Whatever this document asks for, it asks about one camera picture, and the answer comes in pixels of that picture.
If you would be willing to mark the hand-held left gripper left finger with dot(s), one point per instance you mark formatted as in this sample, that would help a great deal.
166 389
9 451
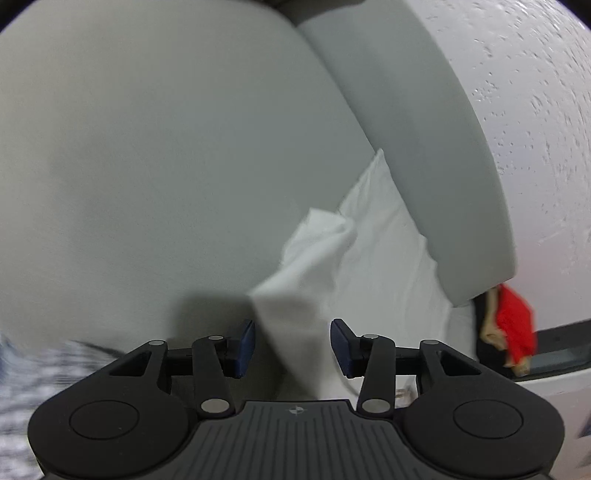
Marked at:
245 347

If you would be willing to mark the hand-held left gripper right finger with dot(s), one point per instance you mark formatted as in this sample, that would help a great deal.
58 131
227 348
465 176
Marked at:
339 346

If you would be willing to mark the white t-shirt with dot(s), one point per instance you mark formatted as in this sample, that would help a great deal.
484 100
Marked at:
378 258

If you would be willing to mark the tan folded garment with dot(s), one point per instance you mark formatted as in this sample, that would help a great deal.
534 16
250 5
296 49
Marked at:
490 334

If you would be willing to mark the red folded garment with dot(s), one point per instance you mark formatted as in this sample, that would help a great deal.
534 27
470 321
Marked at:
516 323

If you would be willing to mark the grey sofa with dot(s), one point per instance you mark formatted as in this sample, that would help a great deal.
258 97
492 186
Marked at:
138 161

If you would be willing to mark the blue white patterned cloth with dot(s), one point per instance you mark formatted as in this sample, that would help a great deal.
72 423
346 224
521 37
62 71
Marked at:
32 392

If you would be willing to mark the dark window frame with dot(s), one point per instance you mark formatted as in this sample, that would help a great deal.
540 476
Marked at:
561 346

